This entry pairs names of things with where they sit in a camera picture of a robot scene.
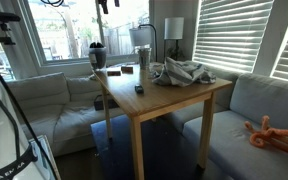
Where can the metal cup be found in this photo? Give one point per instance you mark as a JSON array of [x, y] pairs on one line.
[[144, 57]]

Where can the large glass window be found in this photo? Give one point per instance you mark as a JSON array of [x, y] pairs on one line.
[[77, 30]]

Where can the black rounded object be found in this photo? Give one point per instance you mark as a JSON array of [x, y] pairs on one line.
[[96, 45]]

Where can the black arc floor lamp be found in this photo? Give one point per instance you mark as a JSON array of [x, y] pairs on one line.
[[140, 36]]

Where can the small card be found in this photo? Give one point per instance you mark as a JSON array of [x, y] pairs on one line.
[[127, 69], [114, 73]]

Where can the green toy car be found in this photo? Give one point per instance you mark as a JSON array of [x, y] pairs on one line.
[[139, 89]]

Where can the blue white striped cloth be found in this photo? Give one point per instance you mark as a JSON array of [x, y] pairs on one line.
[[180, 71]]

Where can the black box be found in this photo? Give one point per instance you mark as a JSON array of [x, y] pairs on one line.
[[105, 102]]

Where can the wooden table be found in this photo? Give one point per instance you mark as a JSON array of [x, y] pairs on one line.
[[157, 98]]

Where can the off-white sofa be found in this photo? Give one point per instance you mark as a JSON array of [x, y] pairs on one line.
[[50, 106]]

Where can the dark blue rug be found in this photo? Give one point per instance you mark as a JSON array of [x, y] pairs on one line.
[[167, 150]]

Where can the white framed panel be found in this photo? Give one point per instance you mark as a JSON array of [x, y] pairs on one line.
[[45, 156]]

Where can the gray fabric sofa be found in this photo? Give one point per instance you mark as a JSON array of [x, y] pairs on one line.
[[250, 110]]

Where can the orange octopus plush toy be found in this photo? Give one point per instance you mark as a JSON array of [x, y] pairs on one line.
[[277, 136]]

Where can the black camera stand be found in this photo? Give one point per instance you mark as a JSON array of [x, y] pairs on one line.
[[0, 16]]

